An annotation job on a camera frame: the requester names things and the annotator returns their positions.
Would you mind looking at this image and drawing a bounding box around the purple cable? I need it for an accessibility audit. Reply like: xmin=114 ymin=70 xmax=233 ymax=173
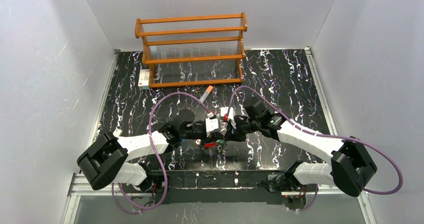
xmin=225 ymin=85 xmax=404 ymax=212
xmin=111 ymin=92 xmax=213 ymax=215

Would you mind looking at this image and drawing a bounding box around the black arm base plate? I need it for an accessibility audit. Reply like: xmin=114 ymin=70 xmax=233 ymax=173
xmin=120 ymin=170 xmax=309 ymax=210

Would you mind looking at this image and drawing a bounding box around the white small tag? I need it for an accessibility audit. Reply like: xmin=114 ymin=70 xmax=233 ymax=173
xmin=113 ymin=129 xmax=122 ymax=137

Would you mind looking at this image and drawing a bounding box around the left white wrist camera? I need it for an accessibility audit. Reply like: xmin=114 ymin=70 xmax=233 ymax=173
xmin=205 ymin=118 xmax=220 ymax=135

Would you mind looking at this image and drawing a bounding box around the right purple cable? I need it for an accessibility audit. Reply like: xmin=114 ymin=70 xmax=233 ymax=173
xmin=225 ymin=85 xmax=404 ymax=212

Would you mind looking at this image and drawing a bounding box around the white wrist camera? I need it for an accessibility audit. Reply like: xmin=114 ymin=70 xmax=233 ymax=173
xmin=205 ymin=118 xmax=220 ymax=135
xmin=220 ymin=107 xmax=236 ymax=128

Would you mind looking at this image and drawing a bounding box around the aluminium front frame rail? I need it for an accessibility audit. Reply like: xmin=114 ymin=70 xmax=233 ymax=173
xmin=62 ymin=171 xmax=376 ymax=223

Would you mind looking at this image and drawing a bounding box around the wooden three-tier shelf rack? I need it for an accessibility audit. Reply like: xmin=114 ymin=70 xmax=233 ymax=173
xmin=134 ymin=12 xmax=248 ymax=88

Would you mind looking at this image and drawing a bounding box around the red white keyring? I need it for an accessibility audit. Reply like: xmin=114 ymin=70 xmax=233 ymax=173
xmin=203 ymin=142 xmax=217 ymax=149

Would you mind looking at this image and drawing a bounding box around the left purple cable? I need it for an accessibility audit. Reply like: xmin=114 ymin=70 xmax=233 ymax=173
xmin=111 ymin=92 xmax=213 ymax=215

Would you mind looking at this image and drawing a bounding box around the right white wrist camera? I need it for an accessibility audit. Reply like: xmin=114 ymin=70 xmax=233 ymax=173
xmin=220 ymin=107 xmax=236 ymax=128

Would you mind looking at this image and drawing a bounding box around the small white red box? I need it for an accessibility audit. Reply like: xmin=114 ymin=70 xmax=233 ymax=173
xmin=138 ymin=69 xmax=150 ymax=90

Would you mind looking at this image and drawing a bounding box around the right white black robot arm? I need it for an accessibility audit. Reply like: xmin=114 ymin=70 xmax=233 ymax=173
xmin=220 ymin=97 xmax=378 ymax=197

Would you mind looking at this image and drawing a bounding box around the orange grey marker pen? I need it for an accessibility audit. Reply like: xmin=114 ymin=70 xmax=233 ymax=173
xmin=199 ymin=85 xmax=214 ymax=103

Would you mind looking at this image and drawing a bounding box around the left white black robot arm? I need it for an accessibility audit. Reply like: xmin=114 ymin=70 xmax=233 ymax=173
xmin=77 ymin=109 xmax=224 ymax=192

